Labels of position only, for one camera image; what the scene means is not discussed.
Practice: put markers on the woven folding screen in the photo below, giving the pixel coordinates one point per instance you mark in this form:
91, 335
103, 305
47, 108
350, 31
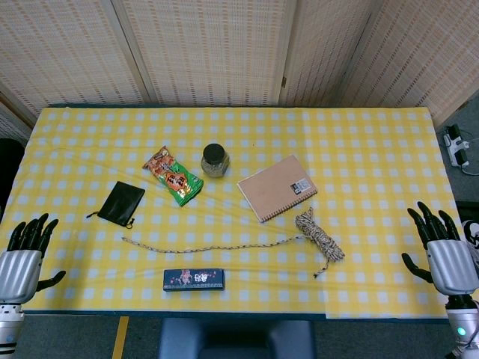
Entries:
209, 48

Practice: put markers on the brown spiral notebook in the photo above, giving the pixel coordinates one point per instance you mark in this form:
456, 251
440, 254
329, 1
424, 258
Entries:
275, 188

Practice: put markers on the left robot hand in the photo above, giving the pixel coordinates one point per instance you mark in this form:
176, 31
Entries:
20, 275

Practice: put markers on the orange green snack bag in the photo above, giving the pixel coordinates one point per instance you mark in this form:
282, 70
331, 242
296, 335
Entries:
172, 175

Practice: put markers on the white power strip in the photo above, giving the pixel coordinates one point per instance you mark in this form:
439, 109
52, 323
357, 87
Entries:
456, 147

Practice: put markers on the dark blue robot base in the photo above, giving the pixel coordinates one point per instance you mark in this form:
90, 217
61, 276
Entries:
235, 338

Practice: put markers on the yellow checkered tablecloth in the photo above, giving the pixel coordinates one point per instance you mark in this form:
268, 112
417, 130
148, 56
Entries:
374, 168

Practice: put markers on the black white printed item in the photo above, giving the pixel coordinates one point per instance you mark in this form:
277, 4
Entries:
469, 229

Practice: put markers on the dark blue printed box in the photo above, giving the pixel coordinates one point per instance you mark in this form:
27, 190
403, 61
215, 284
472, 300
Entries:
194, 280

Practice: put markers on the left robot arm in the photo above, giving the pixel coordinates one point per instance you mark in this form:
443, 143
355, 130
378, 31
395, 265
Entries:
9, 329

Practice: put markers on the glass jar black lid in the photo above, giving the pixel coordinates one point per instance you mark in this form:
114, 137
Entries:
215, 161

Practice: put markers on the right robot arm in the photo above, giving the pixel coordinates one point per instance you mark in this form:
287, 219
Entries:
462, 318

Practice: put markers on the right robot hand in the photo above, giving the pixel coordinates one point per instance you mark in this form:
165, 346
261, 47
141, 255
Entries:
453, 267

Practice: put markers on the brass screen hinge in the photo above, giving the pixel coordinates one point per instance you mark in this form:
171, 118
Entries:
283, 81

